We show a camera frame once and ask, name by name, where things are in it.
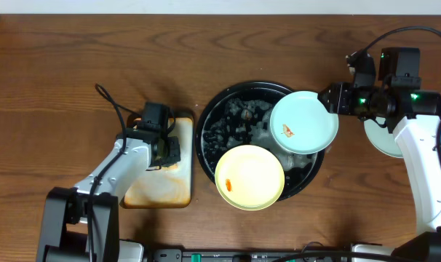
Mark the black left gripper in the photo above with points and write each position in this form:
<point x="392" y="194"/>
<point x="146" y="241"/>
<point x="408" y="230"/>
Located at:
<point x="173" y="151"/>

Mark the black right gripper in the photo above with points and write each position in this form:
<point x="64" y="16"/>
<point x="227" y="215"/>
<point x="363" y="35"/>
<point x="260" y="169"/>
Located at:
<point x="326" y="99"/>

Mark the light blue plate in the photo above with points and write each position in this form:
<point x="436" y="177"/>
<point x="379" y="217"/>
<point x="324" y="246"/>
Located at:
<point x="300" y="123"/>
<point x="381" y="138"/>

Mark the light blue plate top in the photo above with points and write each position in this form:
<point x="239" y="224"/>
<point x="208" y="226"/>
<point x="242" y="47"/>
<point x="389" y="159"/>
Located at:
<point x="381" y="138"/>

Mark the orange green scrub sponge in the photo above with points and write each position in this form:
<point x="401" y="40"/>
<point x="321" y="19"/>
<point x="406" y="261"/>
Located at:
<point x="169" y="167"/>

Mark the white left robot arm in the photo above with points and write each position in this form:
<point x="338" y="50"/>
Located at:
<point x="81" y="223"/>

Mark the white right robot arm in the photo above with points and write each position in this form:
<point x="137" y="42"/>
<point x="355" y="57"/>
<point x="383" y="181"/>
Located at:
<point x="392" y="91"/>

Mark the rectangular soapy black tray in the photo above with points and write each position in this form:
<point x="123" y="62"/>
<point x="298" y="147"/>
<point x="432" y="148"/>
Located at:
<point x="166" y="189"/>

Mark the round black tray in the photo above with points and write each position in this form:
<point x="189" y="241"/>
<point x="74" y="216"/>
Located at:
<point x="238" y="113"/>

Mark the yellow plate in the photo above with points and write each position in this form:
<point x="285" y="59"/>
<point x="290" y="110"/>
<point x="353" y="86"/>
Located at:
<point x="249" y="177"/>

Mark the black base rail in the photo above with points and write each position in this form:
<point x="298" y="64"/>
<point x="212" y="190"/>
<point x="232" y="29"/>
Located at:
<point x="311" y="252"/>

